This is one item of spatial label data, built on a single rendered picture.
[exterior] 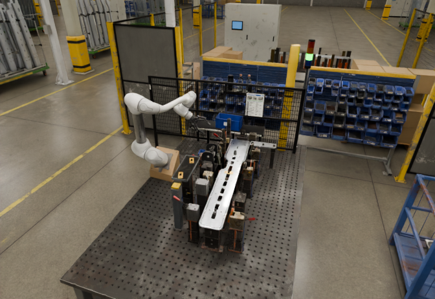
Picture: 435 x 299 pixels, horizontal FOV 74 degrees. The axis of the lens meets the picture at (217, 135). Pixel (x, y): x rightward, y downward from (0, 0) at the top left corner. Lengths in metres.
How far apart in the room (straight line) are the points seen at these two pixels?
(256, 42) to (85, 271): 7.92
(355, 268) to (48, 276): 3.10
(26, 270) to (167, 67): 3.21
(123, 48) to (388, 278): 4.72
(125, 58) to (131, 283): 3.75
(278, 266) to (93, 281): 1.35
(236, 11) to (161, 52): 4.82
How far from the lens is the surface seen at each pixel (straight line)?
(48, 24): 9.00
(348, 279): 3.45
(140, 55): 5.02
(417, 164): 5.03
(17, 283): 3.68
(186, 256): 2.44
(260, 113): 3.50
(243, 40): 9.30
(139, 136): 2.93
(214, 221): 2.26
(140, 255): 2.51
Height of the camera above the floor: 2.60
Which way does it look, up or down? 28 degrees down
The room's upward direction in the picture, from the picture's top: 1 degrees clockwise
